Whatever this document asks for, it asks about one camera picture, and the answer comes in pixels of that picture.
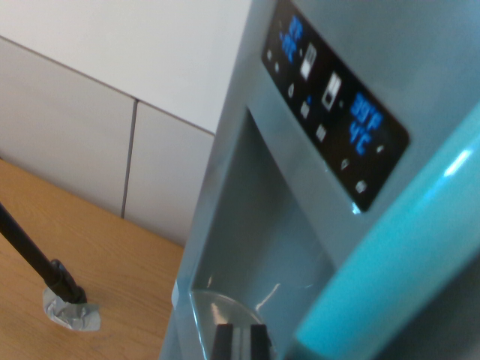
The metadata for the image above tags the grey duct tape wad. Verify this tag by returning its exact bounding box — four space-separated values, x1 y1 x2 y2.
42 286 103 333

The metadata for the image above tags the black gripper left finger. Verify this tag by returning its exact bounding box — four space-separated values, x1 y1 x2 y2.
210 324 242 360

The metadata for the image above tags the black tripod leg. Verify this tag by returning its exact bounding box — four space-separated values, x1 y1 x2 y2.
0 202 88 305

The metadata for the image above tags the teal handle of dispenser door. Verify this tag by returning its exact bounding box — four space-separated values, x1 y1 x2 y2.
294 108 480 360

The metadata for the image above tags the grey toy refrigerator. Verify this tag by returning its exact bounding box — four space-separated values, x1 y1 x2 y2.
157 0 480 360

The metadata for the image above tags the black temperature display panel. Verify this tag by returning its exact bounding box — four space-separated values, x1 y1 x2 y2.
261 0 410 214

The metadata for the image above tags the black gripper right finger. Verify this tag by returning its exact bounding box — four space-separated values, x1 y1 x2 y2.
240 324 274 360

